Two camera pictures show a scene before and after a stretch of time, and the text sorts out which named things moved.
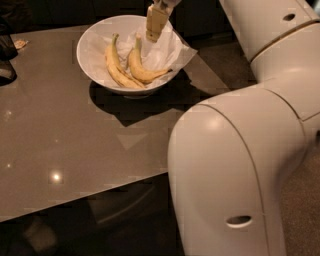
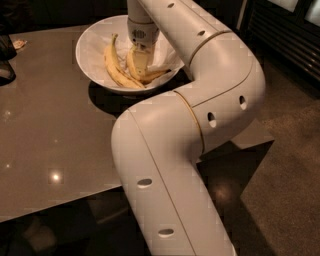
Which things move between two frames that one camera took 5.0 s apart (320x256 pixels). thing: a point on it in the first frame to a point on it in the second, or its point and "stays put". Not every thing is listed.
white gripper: (156, 20) to (142, 33)
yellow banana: (116, 68) stays put
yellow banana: (138, 67) stays put
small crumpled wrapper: (20, 44) stays put
